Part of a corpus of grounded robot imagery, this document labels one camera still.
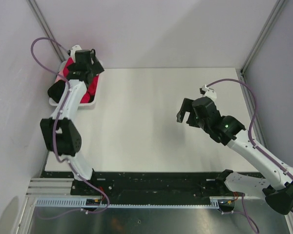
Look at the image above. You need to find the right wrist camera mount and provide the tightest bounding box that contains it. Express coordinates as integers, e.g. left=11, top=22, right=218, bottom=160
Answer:
left=200, top=85, right=217, bottom=101

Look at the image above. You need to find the red t shirt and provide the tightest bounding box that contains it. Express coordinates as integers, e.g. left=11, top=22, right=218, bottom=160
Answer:
left=63, top=57, right=99, bottom=107

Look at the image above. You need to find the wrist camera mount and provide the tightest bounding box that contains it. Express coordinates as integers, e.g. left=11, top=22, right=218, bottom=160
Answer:
left=67, top=44, right=82, bottom=62
left=200, top=85, right=217, bottom=101

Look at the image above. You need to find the black t shirt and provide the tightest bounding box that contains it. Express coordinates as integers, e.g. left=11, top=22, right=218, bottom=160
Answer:
left=47, top=80, right=65, bottom=103

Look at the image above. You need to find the white plastic basket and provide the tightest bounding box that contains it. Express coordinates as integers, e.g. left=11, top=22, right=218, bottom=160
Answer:
left=49, top=61, right=89, bottom=113

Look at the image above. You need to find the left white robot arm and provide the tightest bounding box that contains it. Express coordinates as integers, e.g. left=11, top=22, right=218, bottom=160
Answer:
left=40, top=49, right=104, bottom=195

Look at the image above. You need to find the pink t shirt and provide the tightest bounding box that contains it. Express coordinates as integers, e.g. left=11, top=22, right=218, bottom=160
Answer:
left=58, top=70, right=63, bottom=77

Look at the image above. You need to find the grey slotted cable duct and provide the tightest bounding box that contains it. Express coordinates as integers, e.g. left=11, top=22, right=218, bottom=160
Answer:
left=34, top=197, right=222, bottom=210

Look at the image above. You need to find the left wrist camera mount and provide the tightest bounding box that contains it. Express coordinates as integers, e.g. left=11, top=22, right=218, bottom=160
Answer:
left=67, top=44, right=82, bottom=62

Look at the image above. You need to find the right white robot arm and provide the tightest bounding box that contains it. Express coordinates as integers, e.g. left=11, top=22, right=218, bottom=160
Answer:
left=176, top=97, right=293, bottom=215

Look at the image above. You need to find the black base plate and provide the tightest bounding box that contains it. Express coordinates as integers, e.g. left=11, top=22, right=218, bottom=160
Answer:
left=40, top=171, right=269, bottom=205

